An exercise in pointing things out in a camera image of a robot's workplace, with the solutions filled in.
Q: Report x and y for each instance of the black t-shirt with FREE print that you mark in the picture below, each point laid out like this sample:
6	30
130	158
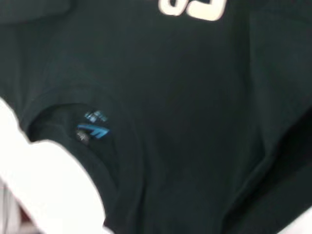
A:
170	97

